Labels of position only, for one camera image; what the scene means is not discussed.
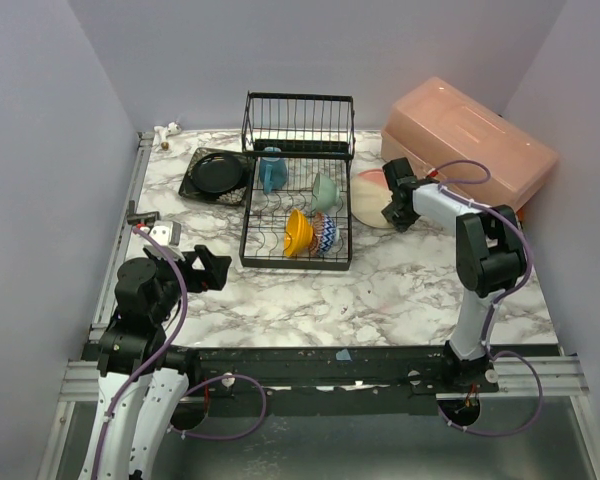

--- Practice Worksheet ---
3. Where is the pink beige round plate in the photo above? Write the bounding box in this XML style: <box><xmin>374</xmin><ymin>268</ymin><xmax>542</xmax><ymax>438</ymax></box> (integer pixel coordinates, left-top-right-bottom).
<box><xmin>351</xmin><ymin>169</ymin><xmax>393</xmax><ymax>229</ymax></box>

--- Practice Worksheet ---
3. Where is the black patterned square plate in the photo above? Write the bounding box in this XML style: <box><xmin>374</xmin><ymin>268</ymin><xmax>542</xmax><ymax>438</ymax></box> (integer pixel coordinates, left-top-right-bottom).
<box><xmin>178</xmin><ymin>147</ymin><xmax>253</xmax><ymax>206</ymax></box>

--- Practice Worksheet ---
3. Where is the mint green bowl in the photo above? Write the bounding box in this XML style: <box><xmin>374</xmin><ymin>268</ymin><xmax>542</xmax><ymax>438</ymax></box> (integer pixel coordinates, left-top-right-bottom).
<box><xmin>311</xmin><ymin>173</ymin><xmax>340</xmax><ymax>213</ymax></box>

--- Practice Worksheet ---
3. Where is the red blue patterned bowl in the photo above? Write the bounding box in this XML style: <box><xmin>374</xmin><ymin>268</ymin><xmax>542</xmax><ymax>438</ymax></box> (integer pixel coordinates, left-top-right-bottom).
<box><xmin>309</xmin><ymin>212</ymin><xmax>340</xmax><ymax>257</ymax></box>

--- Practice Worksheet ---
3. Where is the yellow bowl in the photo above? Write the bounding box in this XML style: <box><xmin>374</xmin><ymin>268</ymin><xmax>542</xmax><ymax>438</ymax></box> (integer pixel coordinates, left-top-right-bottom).
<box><xmin>284</xmin><ymin>209</ymin><xmax>313</xmax><ymax>257</ymax></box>

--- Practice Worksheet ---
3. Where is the black round plate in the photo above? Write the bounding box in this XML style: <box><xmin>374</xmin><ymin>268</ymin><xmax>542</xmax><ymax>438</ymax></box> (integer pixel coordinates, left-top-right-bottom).
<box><xmin>190</xmin><ymin>153</ymin><xmax>244</xmax><ymax>194</ymax></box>

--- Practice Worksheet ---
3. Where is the blue floral mug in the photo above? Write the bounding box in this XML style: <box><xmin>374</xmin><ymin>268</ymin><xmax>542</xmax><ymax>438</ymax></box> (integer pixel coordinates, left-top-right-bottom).
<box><xmin>259</xmin><ymin>146</ymin><xmax>288</xmax><ymax>195</ymax></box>

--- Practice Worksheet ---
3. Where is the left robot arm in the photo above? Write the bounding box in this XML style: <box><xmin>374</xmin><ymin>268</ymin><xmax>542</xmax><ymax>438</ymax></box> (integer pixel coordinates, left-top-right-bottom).
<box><xmin>79</xmin><ymin>245</ymin><xmax>231</xmax><ymax>479</ymax></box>

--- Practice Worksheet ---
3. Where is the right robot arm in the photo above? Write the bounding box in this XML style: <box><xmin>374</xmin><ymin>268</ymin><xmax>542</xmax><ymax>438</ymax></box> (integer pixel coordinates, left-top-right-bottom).
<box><xmin>382</xmin><ymin>157</ymin><xmax>532</xmax><ymax>386</ymax></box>

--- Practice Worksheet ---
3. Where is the pink plastic storage box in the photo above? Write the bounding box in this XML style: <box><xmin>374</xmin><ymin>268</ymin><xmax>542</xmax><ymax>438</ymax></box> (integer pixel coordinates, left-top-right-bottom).
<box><xmin>381</xmin><ymin>77</ymin><xmax>559</xmax><ymax>214</ymax></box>

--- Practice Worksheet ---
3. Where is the white corner fixture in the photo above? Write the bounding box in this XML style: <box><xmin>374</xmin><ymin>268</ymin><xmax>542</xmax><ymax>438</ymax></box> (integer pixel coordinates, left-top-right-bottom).
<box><xmin>153</xmin><ymin>121</ymin><xmax>182</xmax><ymax>151</ymax></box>

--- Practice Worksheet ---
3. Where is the black front mounting bar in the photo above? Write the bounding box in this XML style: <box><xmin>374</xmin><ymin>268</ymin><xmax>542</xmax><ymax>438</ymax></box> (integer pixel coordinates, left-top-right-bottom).
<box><xmin>82</xmin><ymin>342</ymin><xmax>501</xmax><ymax>419</ymax></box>

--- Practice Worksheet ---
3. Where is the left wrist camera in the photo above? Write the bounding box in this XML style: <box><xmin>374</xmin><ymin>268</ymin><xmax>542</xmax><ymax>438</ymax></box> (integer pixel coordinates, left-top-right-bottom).
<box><xmin>135</xmin><ymin>220</ymin><xmax>184</xmax><ymax>262</ymax></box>

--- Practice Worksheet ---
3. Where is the dark metal T handle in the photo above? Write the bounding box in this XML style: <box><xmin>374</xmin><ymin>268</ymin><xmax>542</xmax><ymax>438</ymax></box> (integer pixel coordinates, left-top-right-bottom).
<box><xmin>125</xmin><ymin>200</ymin><xmax>161</xmax><ymax>227</ymax></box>

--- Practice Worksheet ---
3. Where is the aluminium left rail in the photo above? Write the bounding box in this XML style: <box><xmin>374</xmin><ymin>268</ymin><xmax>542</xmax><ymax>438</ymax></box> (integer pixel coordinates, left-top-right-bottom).
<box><xmin>88</xmin><ymin>131</ymin><xmax>154</xmax><ymax>341</ymax></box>

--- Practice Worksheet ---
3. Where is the black wire dish rack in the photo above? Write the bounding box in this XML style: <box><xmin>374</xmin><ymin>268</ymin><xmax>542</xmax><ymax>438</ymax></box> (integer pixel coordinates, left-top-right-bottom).
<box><xmin>239</xmin><ymin>92</ymin><xmax>356</xmax><ymax>271</ymax></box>

